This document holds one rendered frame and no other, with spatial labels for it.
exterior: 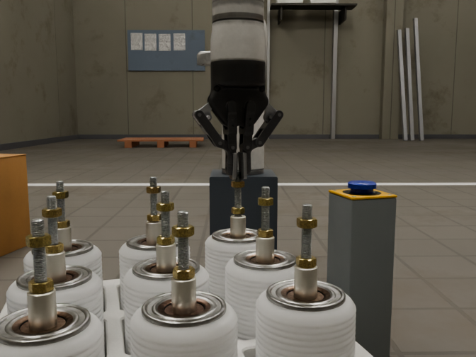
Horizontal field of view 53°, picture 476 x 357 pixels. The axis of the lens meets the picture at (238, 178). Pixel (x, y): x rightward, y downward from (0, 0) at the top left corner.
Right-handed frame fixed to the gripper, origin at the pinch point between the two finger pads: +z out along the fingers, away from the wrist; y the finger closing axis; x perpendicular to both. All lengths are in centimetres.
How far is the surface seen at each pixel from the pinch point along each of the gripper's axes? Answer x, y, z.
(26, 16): 675, -122, -141
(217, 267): -2.8, -3.7, 13.7
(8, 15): 622, -135, -132
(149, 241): -1.1, -12.6, 9.8
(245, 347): -18.7, -4.2, 17.4
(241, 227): -1.0, 0.3, 8.7
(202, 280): -15.1, -8.1, 10.9
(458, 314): 18, 54, 35
